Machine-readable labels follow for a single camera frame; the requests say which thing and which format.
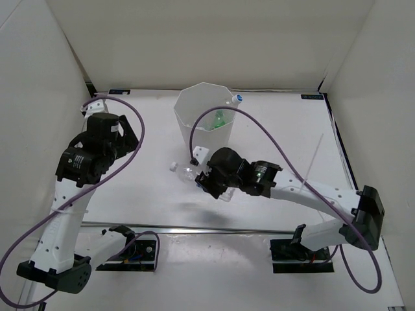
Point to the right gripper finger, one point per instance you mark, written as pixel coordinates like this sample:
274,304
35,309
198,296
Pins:
202,182
216,192

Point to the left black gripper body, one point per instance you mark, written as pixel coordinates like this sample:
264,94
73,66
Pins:
124,144

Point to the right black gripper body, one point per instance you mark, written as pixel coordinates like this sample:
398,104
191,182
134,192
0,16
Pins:
218,179

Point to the clear bottle blue label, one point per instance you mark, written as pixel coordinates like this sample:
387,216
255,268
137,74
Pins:
187,174

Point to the clear plastic bottle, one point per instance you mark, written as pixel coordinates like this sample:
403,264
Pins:
206,121

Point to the crushed green plastic bottle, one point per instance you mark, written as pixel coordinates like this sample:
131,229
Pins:
219,120

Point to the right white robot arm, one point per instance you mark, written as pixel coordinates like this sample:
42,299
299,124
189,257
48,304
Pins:
357,215

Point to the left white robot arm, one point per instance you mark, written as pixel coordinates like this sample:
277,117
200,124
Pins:
57,262

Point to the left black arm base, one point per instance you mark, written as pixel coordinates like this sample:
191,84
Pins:
142,253

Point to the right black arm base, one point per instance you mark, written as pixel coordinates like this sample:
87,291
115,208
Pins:
289,256

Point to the white octagonal plastic bin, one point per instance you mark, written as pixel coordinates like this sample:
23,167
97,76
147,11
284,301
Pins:
190,104

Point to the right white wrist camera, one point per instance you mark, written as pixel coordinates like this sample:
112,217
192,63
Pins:
200,156

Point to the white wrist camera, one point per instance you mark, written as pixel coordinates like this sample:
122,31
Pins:
200,156
97,106

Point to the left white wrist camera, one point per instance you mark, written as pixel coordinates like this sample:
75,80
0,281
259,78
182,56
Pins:
97,106

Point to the aluminium frame rail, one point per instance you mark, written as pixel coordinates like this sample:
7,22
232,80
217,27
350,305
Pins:
168,229

